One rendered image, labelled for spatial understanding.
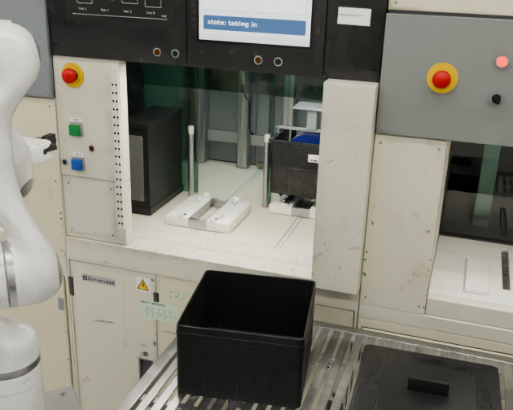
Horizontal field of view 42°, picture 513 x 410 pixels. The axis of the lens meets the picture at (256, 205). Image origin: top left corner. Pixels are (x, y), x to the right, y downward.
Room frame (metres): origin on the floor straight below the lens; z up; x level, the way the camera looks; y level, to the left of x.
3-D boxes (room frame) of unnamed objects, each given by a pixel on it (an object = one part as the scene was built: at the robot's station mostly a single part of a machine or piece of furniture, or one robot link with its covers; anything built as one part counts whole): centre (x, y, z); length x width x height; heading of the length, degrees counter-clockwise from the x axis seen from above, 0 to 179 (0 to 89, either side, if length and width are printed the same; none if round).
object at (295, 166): (2.14, -0.17, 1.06); 0.24 x 0.20 x 0.32; 73
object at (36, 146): (1.59, 0.58, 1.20); 0.11 x 0.10 x 0.07; 162
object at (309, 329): (1.35, 0.01, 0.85); 0.28 x 0.28 x 0.17; 81
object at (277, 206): (2.14, -0.17, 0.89); 0.22 x 0.21 x 0.04; 162
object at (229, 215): (2.01, 0.15, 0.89); 0.22 x 0.21 x 0.04; 162
